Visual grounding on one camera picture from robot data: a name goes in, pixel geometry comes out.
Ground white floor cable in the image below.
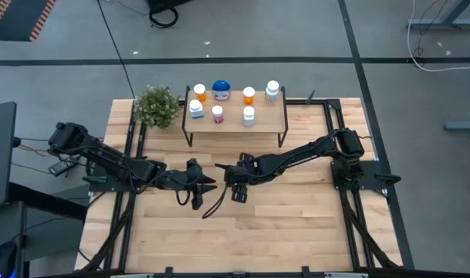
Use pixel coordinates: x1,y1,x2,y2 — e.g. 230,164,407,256
407,0,470,73

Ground black aluminium table frame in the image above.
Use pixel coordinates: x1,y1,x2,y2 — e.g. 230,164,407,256
76,98,404,278

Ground pink bottle white cap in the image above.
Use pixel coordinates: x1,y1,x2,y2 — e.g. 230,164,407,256
211,104,225,124

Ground yellow orange cable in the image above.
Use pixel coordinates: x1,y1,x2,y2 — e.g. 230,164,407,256
17,143,54,158

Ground small green potted plant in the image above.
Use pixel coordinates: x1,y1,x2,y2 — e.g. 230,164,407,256
133,84,182,130

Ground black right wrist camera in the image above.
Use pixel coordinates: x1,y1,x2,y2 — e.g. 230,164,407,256
231,185,249,204

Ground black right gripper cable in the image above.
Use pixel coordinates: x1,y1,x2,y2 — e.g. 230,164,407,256
201,185,230,220

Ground white bottle blue label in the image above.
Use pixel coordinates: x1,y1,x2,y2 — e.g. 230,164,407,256
188,99,205,120

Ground small white medicine bottle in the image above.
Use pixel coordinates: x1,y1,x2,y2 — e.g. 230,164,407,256
242,106,256,128

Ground black desk top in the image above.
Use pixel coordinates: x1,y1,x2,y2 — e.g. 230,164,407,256
0,101,18,210

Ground orange pill bottle white cap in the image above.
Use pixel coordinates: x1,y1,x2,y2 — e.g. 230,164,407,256
242,86,256,106
193,83,208,103

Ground black power adapter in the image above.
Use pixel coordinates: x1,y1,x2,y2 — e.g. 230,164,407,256
49,160,76,177

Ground large white labelled medicine bottle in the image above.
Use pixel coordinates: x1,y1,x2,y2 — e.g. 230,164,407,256
264,80,281,105

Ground long black floor cable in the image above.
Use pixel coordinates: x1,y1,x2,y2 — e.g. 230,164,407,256
96,0,136,100

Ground grey desk foot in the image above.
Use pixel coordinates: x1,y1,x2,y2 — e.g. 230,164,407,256
445,120,470,131

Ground black equipment base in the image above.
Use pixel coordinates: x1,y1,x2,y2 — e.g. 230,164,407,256
147,0,193,9

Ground wooden shelf black metal legs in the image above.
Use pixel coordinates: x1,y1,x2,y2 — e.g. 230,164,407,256
181,85,290,148

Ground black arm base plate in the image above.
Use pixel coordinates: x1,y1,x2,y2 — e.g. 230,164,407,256
330,159,402,192
88,161,145,193

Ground grey desk leg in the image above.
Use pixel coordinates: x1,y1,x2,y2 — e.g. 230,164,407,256
407,0,470,31

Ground black computer mouse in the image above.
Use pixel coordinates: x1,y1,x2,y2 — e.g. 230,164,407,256
0,241,19,278

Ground black orange striped mat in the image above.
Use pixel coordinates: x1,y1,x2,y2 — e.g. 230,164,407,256
0,0,58,42

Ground clear jar blue cap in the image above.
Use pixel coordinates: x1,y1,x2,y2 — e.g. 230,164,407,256
211,80,232,102

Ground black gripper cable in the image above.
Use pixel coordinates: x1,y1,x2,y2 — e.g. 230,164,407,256
201,185,230,220
175,188,192,207

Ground coiled black cable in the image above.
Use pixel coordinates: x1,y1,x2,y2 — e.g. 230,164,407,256
148,5,180,29

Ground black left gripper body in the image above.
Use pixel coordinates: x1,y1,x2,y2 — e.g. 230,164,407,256
165,158,204,212

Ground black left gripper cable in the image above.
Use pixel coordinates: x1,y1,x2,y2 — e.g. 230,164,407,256
175,188,192,207

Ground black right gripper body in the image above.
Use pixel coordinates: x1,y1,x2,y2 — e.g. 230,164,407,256
223,153,261,186

